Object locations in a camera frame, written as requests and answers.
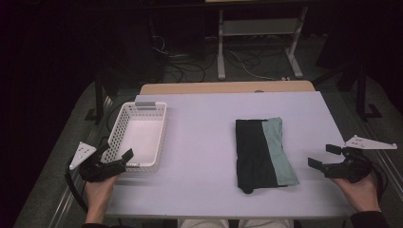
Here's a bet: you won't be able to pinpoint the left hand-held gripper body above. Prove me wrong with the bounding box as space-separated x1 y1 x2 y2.
68 142 127 183

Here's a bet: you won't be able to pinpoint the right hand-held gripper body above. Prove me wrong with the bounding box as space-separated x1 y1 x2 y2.
322 134 398 184

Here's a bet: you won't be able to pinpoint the white perforated plastic basket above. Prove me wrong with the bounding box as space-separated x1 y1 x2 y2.
100 101 168 175

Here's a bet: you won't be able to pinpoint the black and teal pants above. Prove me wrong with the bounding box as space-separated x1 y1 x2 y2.
234 116 300 195

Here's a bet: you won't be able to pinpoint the person's left hand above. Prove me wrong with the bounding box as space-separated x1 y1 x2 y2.
83 175 120 210

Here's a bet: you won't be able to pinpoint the person's right hand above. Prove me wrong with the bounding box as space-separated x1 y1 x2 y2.
330 172 382 213

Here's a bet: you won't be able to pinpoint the black metal stand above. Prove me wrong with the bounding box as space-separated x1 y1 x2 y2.
84 74 112 125
355 61 383 122

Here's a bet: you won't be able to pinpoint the light wooden table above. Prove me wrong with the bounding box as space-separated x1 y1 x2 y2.
139 80 317 96

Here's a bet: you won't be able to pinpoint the white metal stand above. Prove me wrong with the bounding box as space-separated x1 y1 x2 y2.
216 5 309 81

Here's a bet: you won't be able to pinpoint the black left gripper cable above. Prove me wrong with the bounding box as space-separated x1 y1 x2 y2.
64 157 89 214

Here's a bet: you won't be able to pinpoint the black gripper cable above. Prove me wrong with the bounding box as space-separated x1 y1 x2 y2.
370 161 390 204
64 157 89 214

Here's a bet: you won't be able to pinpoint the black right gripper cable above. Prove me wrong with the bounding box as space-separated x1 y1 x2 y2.
370 161 390 204

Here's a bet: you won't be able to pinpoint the black floor cable tangle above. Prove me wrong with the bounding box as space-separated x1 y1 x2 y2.
151 33 208 84

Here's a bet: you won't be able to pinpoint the white floor cable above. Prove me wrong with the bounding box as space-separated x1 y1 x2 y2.
225 49 283 82

